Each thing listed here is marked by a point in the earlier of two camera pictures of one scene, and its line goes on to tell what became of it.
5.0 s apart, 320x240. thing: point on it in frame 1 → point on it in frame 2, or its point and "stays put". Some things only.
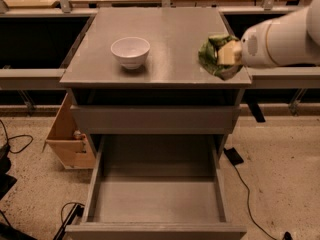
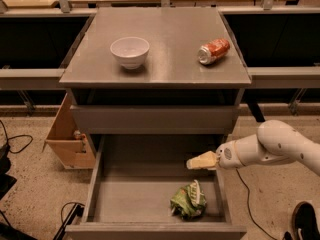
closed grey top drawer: [155, 119] stays put
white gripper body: [255, 47] → [226, 157]
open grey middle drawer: [157, 187] stays put
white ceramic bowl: [131, 52] stays put
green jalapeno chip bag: [208, 56] → [189, 202]
